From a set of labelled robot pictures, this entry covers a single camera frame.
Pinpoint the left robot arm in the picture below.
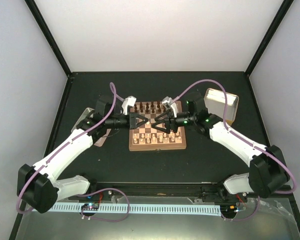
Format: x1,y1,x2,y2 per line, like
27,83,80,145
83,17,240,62
17,96,148,213

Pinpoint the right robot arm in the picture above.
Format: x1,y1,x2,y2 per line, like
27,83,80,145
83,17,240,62
151,92,290,202

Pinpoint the row of dark chess pieces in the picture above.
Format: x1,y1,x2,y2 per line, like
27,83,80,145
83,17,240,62
130,101,167,115

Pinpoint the wooden chess board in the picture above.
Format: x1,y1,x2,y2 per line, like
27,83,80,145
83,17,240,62
129,113,187,151

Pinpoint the small circuit board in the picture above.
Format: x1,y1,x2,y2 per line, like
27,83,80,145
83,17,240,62
81,203,99,211

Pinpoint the gold metal tin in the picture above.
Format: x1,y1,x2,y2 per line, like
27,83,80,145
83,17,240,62
204,88,239,126

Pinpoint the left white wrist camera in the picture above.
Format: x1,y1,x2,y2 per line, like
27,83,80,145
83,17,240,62
121,96,137,115

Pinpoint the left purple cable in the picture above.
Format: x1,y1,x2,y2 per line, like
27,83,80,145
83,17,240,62
16,82,131,215

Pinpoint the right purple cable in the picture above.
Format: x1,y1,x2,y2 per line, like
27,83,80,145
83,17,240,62
171,79,299,222

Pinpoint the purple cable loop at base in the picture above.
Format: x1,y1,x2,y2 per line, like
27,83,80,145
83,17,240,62
79,188,130,223

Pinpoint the white slotted cable duct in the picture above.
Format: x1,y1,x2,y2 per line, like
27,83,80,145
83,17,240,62
51,201,222,217

